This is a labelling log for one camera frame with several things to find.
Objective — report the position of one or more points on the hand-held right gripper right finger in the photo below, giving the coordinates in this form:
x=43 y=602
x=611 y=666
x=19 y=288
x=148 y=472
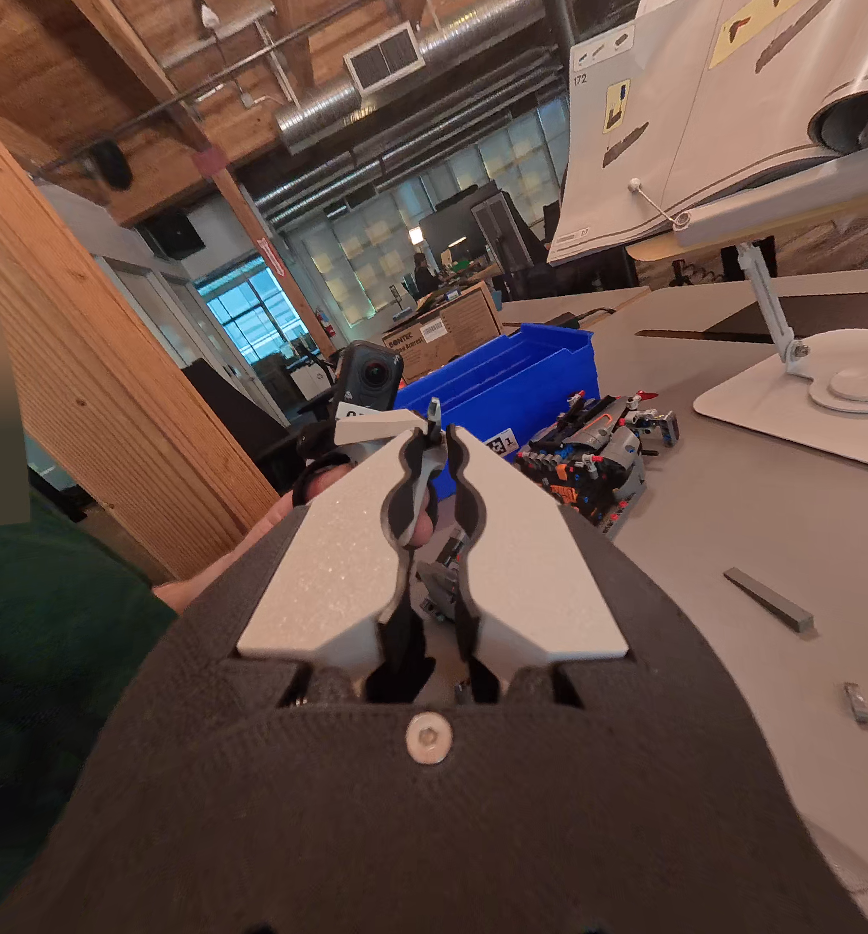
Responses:
x=543 y=584

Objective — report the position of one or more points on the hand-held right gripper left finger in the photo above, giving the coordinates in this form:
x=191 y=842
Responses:
x=317 y=584

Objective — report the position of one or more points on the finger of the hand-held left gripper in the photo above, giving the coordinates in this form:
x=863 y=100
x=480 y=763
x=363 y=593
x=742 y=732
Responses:
x=375 y=429
x=423 y=489

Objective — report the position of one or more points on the small grey black lego connector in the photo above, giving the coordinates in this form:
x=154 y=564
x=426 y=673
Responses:
x=434 y=422

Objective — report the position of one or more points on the grey lego sub-assembly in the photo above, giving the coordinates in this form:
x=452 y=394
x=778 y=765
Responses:
x=441 y=580

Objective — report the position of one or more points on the blue plastic bin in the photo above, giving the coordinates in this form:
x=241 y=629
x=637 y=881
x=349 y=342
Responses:
x=521 y=379

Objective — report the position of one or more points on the lego car model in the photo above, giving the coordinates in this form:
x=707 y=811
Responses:
x=609 y=445

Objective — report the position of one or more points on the person's left forearm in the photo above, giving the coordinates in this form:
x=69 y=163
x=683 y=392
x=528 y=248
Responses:
x=193 y=584

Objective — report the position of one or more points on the grey wedge lego piece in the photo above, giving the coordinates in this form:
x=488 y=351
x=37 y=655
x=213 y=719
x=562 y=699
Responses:
x=770 y=600

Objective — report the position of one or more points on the lego instruction booklet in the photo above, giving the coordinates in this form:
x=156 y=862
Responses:
x=697 y=109

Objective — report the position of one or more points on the person's left hand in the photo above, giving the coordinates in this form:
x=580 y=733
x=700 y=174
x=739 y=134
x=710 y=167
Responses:
x=288 y=511

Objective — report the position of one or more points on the red fire extinguisher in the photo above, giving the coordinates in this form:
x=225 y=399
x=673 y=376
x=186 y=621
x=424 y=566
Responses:
x=323 y=321

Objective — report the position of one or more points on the brown cardboard box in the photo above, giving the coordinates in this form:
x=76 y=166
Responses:
x=463 y=321

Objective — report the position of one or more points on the paned window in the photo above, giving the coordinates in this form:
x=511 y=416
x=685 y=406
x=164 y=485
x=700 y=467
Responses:
x=248 y=314

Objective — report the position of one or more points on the black office chair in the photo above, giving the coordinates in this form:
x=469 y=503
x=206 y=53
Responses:
x=237 y=423

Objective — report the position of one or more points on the red hanging sign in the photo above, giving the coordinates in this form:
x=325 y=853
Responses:
x=270 y=257

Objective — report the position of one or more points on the large black monitor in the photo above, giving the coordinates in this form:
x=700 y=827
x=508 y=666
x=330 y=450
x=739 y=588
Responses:
x=448 y=230

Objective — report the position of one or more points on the black power adapter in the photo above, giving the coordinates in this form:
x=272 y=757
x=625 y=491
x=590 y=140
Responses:
x=562 y=319

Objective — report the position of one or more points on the white book stand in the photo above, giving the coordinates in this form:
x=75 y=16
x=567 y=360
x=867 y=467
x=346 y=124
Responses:
x=770 y=408

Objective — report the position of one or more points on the person's green shirt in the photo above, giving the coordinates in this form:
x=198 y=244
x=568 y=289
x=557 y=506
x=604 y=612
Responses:
x=40 y=693

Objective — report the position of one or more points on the white air vent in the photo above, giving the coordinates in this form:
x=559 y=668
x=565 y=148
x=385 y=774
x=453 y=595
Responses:
x=383 y=58

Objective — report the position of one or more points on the black pendant lamp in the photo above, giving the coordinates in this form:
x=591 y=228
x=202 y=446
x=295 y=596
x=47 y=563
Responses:
x=111 y=166

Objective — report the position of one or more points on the black wall speaker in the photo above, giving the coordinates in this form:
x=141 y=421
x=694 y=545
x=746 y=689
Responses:
x=175 y=233

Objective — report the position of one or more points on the silver air duct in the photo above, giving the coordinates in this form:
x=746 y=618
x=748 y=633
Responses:
x=317 y=117

